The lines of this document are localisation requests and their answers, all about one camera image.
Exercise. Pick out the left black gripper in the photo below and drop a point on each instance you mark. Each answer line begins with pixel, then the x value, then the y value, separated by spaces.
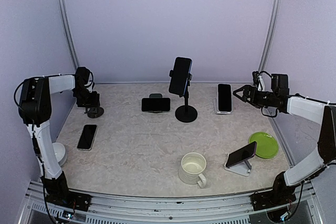
pixel 94 101

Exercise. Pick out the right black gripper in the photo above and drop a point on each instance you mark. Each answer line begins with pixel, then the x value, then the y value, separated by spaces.
pixel 253 99

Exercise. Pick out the grey round-base phone stand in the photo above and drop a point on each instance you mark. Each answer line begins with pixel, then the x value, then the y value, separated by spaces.
pixel 93 110

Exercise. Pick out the black phone white edge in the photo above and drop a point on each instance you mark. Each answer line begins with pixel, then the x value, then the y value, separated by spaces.
pixel 87 137

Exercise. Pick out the black phone landscape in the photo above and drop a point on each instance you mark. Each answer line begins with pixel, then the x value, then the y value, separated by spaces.
pixel 165 104

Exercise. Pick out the dark grey phone stand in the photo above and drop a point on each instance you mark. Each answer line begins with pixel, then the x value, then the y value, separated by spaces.
pixel 155 95

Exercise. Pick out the black phone blue edge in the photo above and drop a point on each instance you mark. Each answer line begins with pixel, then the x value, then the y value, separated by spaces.
pixel 180 75

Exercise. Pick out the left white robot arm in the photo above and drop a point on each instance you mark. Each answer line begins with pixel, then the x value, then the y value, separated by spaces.
pixel 34 107

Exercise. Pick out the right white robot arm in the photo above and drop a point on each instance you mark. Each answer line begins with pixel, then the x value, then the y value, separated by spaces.
pixel 309 135

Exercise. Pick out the black phone white case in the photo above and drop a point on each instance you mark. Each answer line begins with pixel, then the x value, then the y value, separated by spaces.
pixel 224 98

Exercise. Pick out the purple phone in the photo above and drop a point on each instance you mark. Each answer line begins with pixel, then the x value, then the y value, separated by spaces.
pixel 241 155

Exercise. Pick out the tall black clamp stand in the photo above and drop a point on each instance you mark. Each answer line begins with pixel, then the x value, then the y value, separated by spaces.
pixel 186 113

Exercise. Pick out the white folding phone stand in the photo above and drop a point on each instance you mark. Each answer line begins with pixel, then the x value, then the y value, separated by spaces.
pixel 244 168

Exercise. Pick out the green plate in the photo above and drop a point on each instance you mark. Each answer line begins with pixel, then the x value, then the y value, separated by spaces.
pixel 267 145

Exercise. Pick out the white bowl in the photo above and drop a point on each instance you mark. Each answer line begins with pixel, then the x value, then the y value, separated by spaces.
pixel 60 153

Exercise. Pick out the white ribbed mug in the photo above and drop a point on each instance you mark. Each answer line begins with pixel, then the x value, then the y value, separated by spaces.
pixel 191 169

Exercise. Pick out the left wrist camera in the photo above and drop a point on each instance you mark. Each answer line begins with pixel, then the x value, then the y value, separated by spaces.
pixel 83 77

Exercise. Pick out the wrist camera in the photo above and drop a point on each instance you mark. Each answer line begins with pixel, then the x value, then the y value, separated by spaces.
pixel 279 82
pixel 83 77

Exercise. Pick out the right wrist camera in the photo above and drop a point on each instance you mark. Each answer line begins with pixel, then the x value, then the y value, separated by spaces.
pixel 279 82

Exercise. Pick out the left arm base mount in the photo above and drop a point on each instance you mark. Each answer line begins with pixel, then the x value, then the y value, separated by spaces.
pixel 74 200

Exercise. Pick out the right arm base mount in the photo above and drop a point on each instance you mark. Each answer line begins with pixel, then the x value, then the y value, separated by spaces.
pixel 268 199

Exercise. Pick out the front aluminium rail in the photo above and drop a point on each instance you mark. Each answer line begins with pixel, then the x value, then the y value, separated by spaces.
pixel 108 208

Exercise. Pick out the right aluminium frame post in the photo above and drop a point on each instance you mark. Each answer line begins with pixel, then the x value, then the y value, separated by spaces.
pixel 269 35

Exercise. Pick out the aluminium frame post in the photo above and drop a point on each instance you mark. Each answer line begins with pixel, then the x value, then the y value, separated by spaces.
pixel 68 35
pixel 269 35

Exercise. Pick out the left aluminium frame post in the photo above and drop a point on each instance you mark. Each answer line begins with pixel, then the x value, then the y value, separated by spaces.
pixel 68 35

